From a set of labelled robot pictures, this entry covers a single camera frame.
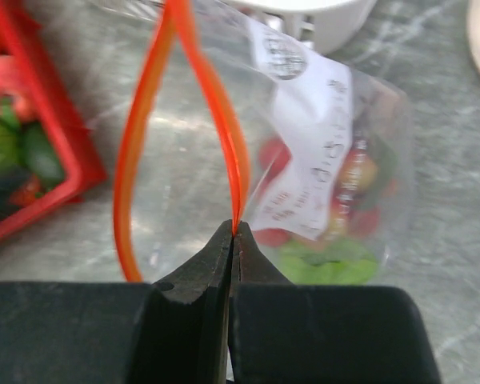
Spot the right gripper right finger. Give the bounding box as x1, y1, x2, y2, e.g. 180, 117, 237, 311
230, 222, 291, 296

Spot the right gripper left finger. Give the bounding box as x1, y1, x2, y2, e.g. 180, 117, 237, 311
153, 219, 233, 305

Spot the lychee bunch with leaves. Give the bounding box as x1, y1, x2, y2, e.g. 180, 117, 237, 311
248, 134, 401, 285

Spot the clear orange zip top bag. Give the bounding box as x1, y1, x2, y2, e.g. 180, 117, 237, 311
113, 1, 413, 282

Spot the small red pepper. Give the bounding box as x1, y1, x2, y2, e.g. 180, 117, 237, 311
10, 174, 45, 207

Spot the green avocado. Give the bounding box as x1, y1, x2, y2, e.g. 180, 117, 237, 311
22, 122, 66, 190

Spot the white plastic dish basket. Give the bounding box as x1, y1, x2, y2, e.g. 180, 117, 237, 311
230, 0, 376, 54

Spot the peach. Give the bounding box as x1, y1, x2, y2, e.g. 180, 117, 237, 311
0, 55, 38, 122

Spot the red plastic tray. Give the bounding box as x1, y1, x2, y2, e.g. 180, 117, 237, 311
0, 1, 106, 240

